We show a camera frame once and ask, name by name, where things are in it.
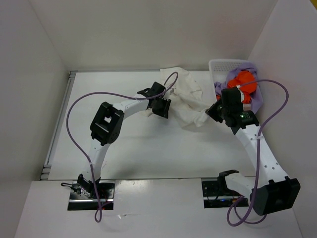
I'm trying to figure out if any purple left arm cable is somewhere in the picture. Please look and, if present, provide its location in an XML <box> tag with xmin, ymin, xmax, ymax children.
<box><xmin>65</xmin><ymin>71</ymin><xmax>179</xmax><ymax>223</ymax></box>

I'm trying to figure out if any orange t shirt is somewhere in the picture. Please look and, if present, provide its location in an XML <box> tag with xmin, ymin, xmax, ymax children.
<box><xmin>214</xmin><ymin>71</ymin><xmax>257</xmax><ymax>104</ymax></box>

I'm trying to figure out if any lavender t shirt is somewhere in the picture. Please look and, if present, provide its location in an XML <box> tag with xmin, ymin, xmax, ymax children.
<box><xmin>213</xmin><ymin>61</ymin><xmax>264</xmax><ymax>114</ymax></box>

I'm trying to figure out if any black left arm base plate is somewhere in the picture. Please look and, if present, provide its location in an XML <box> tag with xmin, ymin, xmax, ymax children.
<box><xmin>67</xmin><ymin>180</ymin><xmax>115</xmax><ymax>211</ymax></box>

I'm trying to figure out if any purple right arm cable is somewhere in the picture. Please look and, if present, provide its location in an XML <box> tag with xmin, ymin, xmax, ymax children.
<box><xmin>227</xmin><ymin>79</ymin><xmax>290</xmax><ymax>227</ymax></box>

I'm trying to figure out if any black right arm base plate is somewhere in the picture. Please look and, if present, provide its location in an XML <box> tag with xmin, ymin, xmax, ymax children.
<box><xmin>201</xmin><ymin>179</ymin><xmax>240</xmax><ymax>209</ymax></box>

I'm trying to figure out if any white t shirt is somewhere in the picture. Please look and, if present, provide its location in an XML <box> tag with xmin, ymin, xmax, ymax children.
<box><xmin>160</xmin><ymin>67</ymin><xmax>210</xmax><ymax>128</ymax></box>

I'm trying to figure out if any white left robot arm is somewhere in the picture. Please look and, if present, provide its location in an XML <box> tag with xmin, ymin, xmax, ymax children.
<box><xmin>77</xmin><ymin>82</ymin><xmax>171</xmax><ymax>198</ymax></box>

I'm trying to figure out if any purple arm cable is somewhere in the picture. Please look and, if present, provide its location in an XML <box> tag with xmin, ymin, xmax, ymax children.
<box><xmin>65</xmin><ymin>71</ymin><xmax>179</xmax><ymax>223</ymax></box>
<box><xmin>227</xmin><ymin>79</ymin><xmax>290</xmax><ymax>227</ymax></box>

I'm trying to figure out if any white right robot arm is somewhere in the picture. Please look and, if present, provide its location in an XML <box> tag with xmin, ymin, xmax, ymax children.
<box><xmin>206</xmin><ymin>87</ymin><xmax>301</xmax><ymax>216</ymax></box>

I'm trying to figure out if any white plastic laundry basket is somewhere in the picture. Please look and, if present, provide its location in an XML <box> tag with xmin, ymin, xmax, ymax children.
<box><xmin>208</xmin><ymin>59</ymin><xmax>252</xmax><ymax>111</ymax></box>

